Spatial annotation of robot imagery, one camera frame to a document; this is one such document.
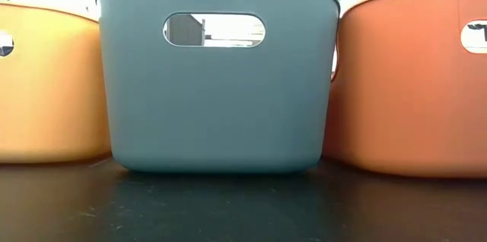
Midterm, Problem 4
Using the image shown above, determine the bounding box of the orange plastic bin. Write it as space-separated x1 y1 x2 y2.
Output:
322 0 487 180

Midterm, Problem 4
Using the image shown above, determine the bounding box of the blue-grey plastic bin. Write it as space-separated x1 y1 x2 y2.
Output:
94 0 342 175

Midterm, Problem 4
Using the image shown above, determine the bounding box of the yellow-orange plastic bin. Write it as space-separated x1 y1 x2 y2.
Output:
0 1 112 165

